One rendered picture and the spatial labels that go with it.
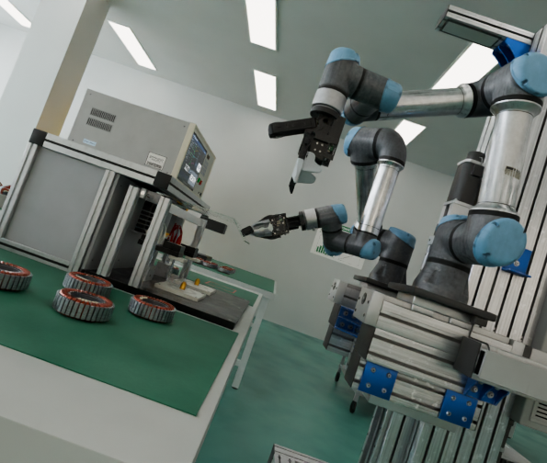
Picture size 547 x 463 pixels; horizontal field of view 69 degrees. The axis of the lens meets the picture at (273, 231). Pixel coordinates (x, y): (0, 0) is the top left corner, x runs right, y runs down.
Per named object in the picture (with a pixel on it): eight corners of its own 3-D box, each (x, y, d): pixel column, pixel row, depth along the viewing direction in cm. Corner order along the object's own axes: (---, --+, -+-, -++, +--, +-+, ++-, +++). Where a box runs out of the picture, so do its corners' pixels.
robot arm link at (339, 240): (345, 262, 146) (342, 236, 141) (319, 254, 153) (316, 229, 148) (356, 251, 151) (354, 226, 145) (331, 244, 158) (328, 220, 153)
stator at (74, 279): (79, 284, 106) (84, 270, 106) (116, 298, 105) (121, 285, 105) (51, 285, 95) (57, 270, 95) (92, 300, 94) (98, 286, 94)
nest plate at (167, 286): (205, 298, 145) (206, 294, 145) (197, 301, 130) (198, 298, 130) (166, 284, 145) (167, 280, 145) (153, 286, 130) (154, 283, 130)
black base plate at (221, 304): (248, 305, 181) (249, 300, 181) (233, 330, 117) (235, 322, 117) (151, 271, 182) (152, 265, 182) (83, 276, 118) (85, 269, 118)
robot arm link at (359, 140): (378, 262, 167) (374, 132, 142) (347, 253, 176) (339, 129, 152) (392, 249, 174) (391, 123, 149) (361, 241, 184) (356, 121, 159)
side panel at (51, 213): (81, 275, 119) (119, 174, 121) (75, 276, 116) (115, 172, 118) (-6, 243, 120) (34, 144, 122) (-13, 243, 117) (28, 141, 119)
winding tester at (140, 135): (199, 201, 175) (216, 157, 177) (175, 181, 132) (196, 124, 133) (117, 172, 176) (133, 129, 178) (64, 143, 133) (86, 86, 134)
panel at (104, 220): (153, 266, 183) (176, 205, 185) (84, 269, 117) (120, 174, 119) (151, 265, 183) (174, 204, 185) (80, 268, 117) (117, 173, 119)
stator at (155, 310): (176, 320, 104) (181, 306, 104) (164, 327, 93) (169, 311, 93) (136, 305, 104) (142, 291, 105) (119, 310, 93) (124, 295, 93)
